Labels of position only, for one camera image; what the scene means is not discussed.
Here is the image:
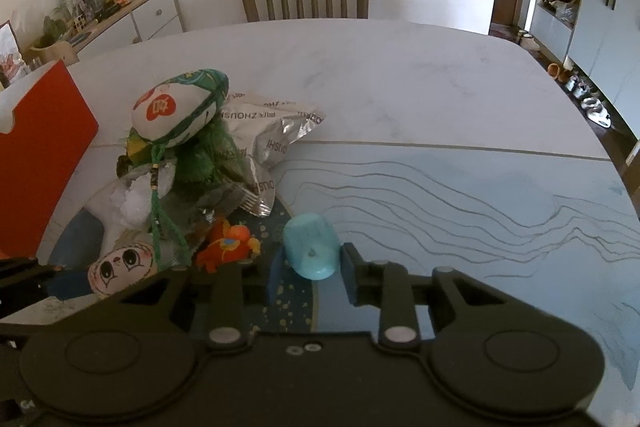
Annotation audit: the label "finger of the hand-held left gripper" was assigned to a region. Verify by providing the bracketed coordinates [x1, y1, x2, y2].
[0, 257, 96, 323]

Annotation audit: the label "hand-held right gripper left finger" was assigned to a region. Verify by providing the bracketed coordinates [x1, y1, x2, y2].
[100, 252, 290, 350]

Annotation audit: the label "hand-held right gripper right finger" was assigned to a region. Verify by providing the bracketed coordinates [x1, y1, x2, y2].
[341, 243, 503, 352]

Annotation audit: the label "blue plastic cup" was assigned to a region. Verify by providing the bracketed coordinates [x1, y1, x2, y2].
[282, 213, 341, 282]

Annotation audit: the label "orange toy figure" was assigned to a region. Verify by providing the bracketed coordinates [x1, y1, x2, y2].
[195, 219, 262, 273]

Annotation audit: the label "red cardboard box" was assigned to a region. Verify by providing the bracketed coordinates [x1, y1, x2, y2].
[0, 59, 100, 258]

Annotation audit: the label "silver foil snack bag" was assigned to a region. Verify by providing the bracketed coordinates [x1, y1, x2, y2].
[215, 89, 328, 218]

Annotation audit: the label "doll face plush toy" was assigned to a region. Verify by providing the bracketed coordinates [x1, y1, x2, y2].
[87, 239, 158, 299]

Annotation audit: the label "white green tasselled plush toy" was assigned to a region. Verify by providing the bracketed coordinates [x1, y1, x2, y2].
[131, 68, 230, 268]

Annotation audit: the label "glass vase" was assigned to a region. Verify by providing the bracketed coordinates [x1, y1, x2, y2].
[42, 4, 71, 48]

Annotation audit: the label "white wooden sideboard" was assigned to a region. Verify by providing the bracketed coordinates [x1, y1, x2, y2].
[27, 0, 187, 68]

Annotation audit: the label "grey white shoes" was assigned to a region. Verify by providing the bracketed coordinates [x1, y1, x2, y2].
[565, 74, 592, 98]

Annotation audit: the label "grey shoe cabinet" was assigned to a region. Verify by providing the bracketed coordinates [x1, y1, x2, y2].
[529, 0, 640, 142]

